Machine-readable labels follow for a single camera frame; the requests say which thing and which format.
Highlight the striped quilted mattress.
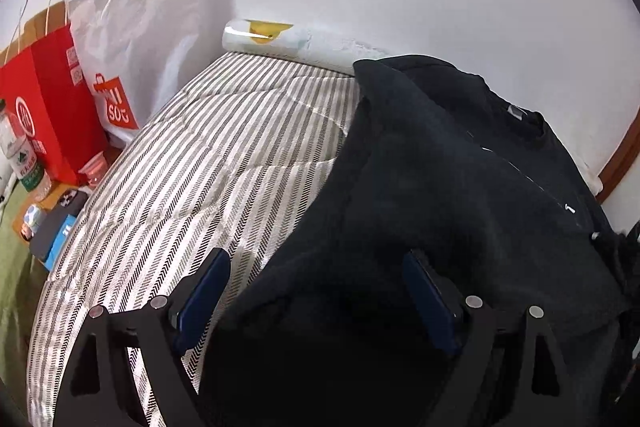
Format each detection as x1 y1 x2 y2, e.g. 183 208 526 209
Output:
27 53 360 426

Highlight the brown wooden door frame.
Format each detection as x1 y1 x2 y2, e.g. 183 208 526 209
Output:
596 110 640 204

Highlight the white plastic shopping bag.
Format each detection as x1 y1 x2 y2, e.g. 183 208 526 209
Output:
66 0 208 144

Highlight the wooden side table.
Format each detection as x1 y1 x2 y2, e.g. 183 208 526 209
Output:
10 181 79 246

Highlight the red paper shopping bag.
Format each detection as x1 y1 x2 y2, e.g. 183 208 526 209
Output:
1 2 108 186

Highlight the clear plastic water bottle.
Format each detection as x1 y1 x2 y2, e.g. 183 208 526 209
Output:
1 98 52 202

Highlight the white rolled paper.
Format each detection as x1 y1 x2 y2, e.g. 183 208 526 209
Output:
222 18 390 76

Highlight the clear plastic cup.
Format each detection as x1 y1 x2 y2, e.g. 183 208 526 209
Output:
79 152 108 188

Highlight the black and blue box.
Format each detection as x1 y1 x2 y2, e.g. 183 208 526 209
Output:
29 188 89 272

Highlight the black sweatshirt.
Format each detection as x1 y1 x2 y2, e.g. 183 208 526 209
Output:
200 55 639 426

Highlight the small round can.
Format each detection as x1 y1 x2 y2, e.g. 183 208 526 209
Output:
20 204 48 242

